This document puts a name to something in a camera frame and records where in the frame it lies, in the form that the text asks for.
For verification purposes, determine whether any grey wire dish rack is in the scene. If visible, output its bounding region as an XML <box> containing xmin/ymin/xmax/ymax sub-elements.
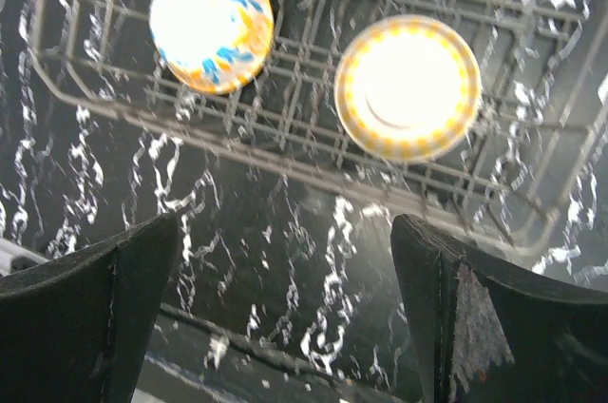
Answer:
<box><xmin>29</xmin><ymin>0</ymin><xmax>607</xmax><ymax>255</ymax></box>

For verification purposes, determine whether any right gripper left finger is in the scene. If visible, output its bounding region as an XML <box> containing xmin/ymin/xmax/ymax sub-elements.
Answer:
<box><xmin>1</xmin><ymin>215</ymin><xmax>179</xmax><ymax>402</ymax></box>

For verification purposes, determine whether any orange blue floral bowl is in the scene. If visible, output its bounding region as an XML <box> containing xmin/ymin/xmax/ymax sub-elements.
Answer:
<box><xmin>148</xmin><ymin>0</ymin><xmax>275</xmax><ymax>95</ymax></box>

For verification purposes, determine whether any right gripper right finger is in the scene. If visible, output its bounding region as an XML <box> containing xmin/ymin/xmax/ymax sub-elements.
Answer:
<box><xmin>390</xmin><ymin>215</ymin><xmax>607</xmax><ymax>402</ymax></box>

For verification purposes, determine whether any yellow sun pattern bowl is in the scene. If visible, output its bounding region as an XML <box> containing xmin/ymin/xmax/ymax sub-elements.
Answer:
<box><xmin>333</xmin><ymin>14</ymin><xmax>482</xmax><ymax>163</ymax></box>

